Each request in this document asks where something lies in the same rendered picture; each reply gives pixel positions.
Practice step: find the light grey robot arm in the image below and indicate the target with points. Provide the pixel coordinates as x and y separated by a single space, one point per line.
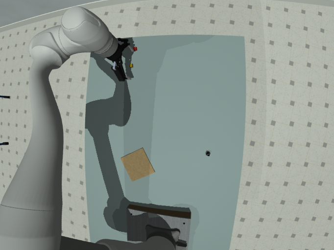
31 209

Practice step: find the tan mat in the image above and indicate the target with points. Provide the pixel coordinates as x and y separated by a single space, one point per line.
137 165

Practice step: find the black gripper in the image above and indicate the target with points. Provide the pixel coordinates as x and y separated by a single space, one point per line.
116 58

